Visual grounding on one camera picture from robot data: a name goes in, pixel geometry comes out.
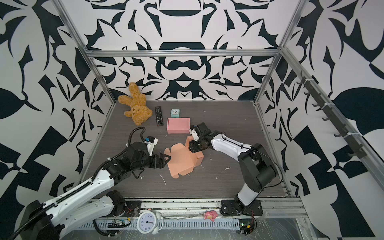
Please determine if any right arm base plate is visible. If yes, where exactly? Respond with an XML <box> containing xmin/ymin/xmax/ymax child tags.
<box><xmin>220</xmin><ymin>198</ymin><xmax>264</xmax><ymax>217</ymax></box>

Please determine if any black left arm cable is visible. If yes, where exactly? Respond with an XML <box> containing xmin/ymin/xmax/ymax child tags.
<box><xmin>92</xmin><ymin>218</ymin><xmax>121</xmax><ymax>237</ymax></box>

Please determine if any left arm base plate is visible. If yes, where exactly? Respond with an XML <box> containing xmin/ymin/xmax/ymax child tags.
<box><xmin>103</xmin><ymin>201</ymin><xmax>142</xmax><ymax>218</ymax></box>

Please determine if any pink cardboard box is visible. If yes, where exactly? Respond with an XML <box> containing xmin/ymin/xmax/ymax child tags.
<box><xmin>167</xmin><ymin>118</ymin><xmax>191</xmax><ymax>134</ymax></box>

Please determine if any left green circuit board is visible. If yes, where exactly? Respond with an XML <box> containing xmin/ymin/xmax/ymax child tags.
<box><xmin>108</xmin><ymin>218</ymin><xmax>131</xmax><ymax>228</ymax></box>

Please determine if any small teal alarm clock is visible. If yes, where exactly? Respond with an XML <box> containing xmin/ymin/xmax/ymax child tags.
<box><xmin>171</xmin><ymin>109</ymin><xmax>180</xmax><ymax>118</ymax></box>

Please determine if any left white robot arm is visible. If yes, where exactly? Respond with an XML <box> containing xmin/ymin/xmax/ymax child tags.
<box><xmin>9</xmin><ymin>142</ymin><xmax>171</xmax><ymax>240</ymax></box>

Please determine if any black wall hook rail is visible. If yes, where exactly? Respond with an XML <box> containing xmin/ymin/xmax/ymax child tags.
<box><xmin>298</xmin><ymin>76</ymin><xmax>368</xmax><ymax>159</ymax></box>

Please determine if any black remote control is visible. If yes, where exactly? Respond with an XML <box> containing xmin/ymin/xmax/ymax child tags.
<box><xmin>155</xmin><ymin>106</ymin><xmax>164</xmax><ymax>127</ymax></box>

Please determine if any brown plush bunny toy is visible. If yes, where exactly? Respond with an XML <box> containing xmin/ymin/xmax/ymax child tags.
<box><xmin>118</xmin><ymin>82</ymin><xmax>153</xmax><ymax>126</ymax></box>

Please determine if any white slotted cable duct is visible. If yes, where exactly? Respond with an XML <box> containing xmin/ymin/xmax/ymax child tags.
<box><xmin>73</xmin><ymin>218</ymin><xmax>250</xmax><ymax>231</ymax></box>

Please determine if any orange cardboard box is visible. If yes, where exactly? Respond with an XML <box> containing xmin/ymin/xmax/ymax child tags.
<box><xmin>164</xmin><ymin>136</ymin><xmax>204</xmax><ymax>179</ymax></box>

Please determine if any green circuit board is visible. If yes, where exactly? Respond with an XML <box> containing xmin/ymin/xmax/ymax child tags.
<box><xmin>240</xmin><ymin>218</ymin><xmax>258</xmax><ymax>236</ymax></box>
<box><xmin>108</xmin><ymin>218</ymin><xmax>131</xmax><ymax>228</ymax></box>

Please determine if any right green circuit board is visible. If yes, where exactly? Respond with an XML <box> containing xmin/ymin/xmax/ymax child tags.
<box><xmin>240</xmin><ymin>218</ymin><xmax>258</xmax><ymax>236</ymax></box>

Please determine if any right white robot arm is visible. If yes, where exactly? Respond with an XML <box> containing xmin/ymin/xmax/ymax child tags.
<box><xmin>189</xmin><ymin>123</ymin><xmax>282</xmax><ymax>208</ymax></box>

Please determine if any white round alarm clock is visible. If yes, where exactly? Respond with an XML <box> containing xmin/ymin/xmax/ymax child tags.
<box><xmin>137</xmin><ymin>211</ymin><xmax>165</xmax><ymax>235</ymax></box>

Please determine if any small pink toy figure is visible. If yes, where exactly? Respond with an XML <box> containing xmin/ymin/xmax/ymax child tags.
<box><xmin>204</xmin><ymin>211</ymin><xmax>218</xmax><ymax>222</ymax></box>

